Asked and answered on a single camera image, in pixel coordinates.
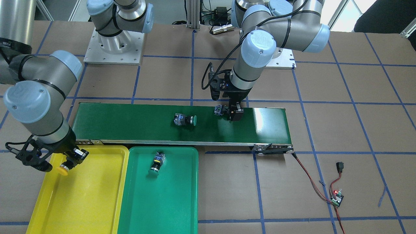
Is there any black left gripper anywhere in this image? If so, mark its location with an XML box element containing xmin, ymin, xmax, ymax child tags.
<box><xmin>208</xmin><ymin>69</ymin><xmax>251</xmax><ymax>122</ymax></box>

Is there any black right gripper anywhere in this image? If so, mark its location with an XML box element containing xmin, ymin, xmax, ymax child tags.
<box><xmin>5</xmin><ymin>129</ymin><xmax>89</xmax><ymax>172</ymax></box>

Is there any yellow push button switch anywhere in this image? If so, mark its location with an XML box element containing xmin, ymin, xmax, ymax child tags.
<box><xmin>214</xmin><ymin>105</ymin><xmax>229</xmax><ymax>116</ymax></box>
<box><xmin>57</xmin><ymin>156</ymin><xmax>82</xmax><ymax>176</ymax></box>

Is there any green push button switch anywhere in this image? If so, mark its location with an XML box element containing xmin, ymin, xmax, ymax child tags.
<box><xmin>148</xmin><ymin>151</ymin><xmax>165</xmax><ymax>176</ymax></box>
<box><xmin>173</xmin><ymin>113</ymin><xmax>197</xmax><ymax>126</ymax></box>

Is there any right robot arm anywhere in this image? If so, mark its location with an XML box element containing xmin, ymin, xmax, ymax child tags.
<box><xmin>1</xmin><ymin>0</ymin><xmax>154</xmax><ymax>175</ymax></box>

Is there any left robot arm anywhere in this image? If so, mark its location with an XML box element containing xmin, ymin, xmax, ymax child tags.
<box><xmin>202</xmin><ymin>0</ymin><xmax>330</xmax><ymax>121</ymax></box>

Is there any yellow plastic tray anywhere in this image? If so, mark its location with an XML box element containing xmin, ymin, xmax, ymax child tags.
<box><xmin>26</xmin><ymin>145</ymin><xmax>129</xmax><ymax>234</ymax></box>

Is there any green conveyor belt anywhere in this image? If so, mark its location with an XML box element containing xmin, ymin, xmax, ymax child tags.
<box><xmin>72</xmin><ymin>102</ymin><xmax>294</xmax><ymax>155</ymax></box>

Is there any black power adapter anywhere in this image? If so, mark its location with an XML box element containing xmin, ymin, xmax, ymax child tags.
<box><xmin>214</xmin><ymin>6</ymin><xmax>228</xmax><ymax>20</ymax></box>

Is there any green plastic tray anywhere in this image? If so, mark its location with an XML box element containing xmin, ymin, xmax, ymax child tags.
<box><xmin>117</xmin><ymin>146</ymin><xmax>199</xmax><ymax>234</ymax></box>

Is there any motor controller circuit board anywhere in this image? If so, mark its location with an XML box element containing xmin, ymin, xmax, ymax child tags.
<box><xmin>330</xmin><ymin>190</ymin><xmax>344</xmax><ymax>208</ymax></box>

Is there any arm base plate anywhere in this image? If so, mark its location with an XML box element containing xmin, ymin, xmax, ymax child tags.
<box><xmin>84</xmin><ymin>30</ymin><xmax>146</xmax><ymax>65</ymax></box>
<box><xmin>265</xmin><ymin>47</ymin><xmax>296</xmax><ymax>69</ymax></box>

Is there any red black power cable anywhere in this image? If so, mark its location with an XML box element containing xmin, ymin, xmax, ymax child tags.
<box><xmin>291</xmin><ymin>153</ymin><xmax>345</xmax><ymax>234</ymax></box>

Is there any aluminium frame post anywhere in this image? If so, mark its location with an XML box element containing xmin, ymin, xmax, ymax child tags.
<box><xmin>185</xmin><ymin>0</ymin><xmax>201</xmax><ymax>31</ymax></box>

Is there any black rocker switch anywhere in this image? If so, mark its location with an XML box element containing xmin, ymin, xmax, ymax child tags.
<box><xmin>336</xmin><ymin>162</ymin><xmax>344</xmax><ymax>174</ymax></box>

